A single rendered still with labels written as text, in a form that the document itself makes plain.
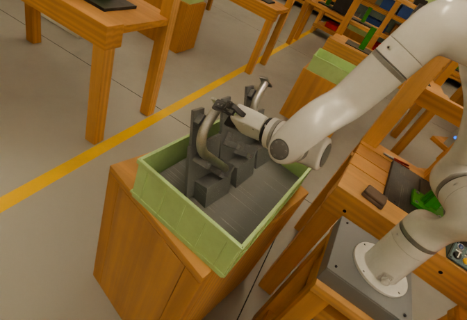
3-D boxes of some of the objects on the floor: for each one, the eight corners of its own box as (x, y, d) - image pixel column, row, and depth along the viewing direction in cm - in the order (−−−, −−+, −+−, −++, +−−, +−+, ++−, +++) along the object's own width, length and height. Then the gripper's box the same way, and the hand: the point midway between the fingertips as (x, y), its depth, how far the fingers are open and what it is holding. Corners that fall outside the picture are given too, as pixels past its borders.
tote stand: (151, 366, 135) (202, 278, 89) (92, 274, 155) (109, 165, 110) (245, 278, 184) (309, 192, 138) (191, 217, 204) (231, 125, 159)
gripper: (255, 129, 72) (201, 106, 80) (272, 157, 86) (224, 136, 95) (270, 104, 73) (216, 84, 82) (284, 136, 88) (237, 116, 96)
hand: (223, 113), depth 88 cm, fingers open, 8 cm apart
